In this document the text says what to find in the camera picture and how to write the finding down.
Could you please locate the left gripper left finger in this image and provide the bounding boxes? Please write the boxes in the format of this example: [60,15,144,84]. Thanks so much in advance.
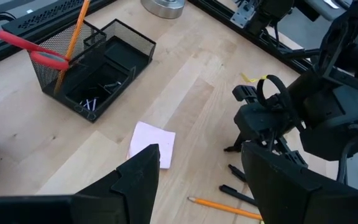
[0,143,162,224]

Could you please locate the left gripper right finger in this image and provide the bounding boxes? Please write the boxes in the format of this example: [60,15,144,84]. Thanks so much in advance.
[241,141,358,224]

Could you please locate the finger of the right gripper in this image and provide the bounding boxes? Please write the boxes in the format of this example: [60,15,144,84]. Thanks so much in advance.
[274,136,309,169]
[223,133,246,154]

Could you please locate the black marker pen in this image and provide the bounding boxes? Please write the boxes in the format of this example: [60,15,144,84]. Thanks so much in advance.
[218,184,258,207]
[227,164,249,183]

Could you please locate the pink sticky note pad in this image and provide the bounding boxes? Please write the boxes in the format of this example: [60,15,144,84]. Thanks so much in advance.
[126,121,177,170]

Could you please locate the orange pencil red eraser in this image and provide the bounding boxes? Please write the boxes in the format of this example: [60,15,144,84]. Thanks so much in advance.
[187,196,264,222]
[53,0,91,96]

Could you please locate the red handled scissors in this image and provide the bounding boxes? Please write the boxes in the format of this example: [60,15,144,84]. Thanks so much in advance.
[0,29,71,72]

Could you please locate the black mesh desk organizer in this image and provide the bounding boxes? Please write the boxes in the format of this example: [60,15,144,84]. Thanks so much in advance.
[29,18,157,123]

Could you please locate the white shade silver table lamp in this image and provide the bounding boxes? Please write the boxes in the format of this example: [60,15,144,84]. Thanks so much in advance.
[140,0,187,20]

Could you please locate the yellow cable tag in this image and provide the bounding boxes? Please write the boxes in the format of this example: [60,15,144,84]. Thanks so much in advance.
[240,72,269,85]

